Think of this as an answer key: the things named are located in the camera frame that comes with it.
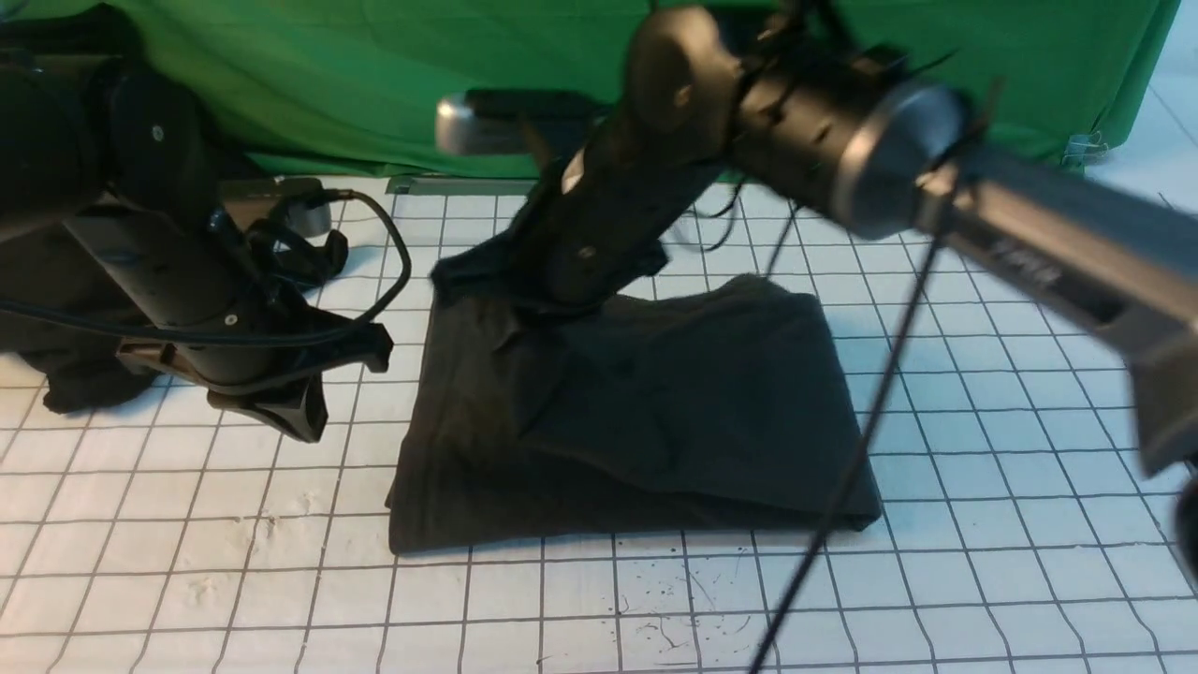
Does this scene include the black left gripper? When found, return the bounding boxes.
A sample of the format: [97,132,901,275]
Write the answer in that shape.
[66,211,394,444]

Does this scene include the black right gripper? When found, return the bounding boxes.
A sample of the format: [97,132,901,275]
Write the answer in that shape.
[510,130,722,312]

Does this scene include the gray long-sleeved shirt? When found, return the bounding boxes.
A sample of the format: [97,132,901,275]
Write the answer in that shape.
[387,235,861,555]

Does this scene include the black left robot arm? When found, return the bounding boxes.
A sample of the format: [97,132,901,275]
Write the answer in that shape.
[4,51,406,444]

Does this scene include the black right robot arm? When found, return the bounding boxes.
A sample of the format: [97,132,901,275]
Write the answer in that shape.
[512,1,1197,476]

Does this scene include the pile of black clothes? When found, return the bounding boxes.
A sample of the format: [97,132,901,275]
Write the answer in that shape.
[0,5,268,415]

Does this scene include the green backdrop cloth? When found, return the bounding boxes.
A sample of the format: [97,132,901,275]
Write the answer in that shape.
[0,0,1182,199]

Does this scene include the silver binder clip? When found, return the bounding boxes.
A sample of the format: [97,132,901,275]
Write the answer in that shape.
[1060,130,1111,171]

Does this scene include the white grid mat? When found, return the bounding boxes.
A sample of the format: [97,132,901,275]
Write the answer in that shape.
[1,181,1194,673]

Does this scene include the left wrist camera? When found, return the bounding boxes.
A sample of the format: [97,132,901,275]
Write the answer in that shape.
[220,178,347,291]

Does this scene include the right black cable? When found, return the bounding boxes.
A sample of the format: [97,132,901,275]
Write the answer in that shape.
[749,168,956,674]

